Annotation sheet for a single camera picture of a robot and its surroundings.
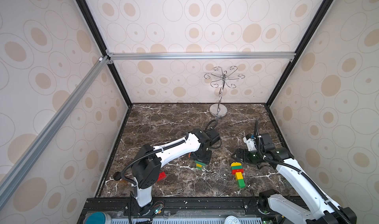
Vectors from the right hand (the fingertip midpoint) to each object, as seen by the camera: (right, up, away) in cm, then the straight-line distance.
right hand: (243, 156), depth 80 cm
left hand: (-20, -3, -1) cm, 20 cm away
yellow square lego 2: (-2, -11, +2) cm, 11 cm away
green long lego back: (-2, -8, +6) cm, 10 cm away
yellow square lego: (-24, -6, +3) cm, 25 cm away
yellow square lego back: (-2, -6, +7) cm, 10 cm away
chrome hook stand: (-10, +47, +13) cm, 50 cm away
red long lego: (-45, -12, +3) cm, 47 cm away
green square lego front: (-1, -14, 0) cm, 15 cm away
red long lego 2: (-4, -9, +4) cm, 11 cm away
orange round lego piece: (-29, +7, -23) cm, 37 cm away
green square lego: (-24, -8, +6) cm, 26 cm away
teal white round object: (-69, -23, -14) cm, 75 cm away
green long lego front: (-24, -1, -8) cm, 25 cm away
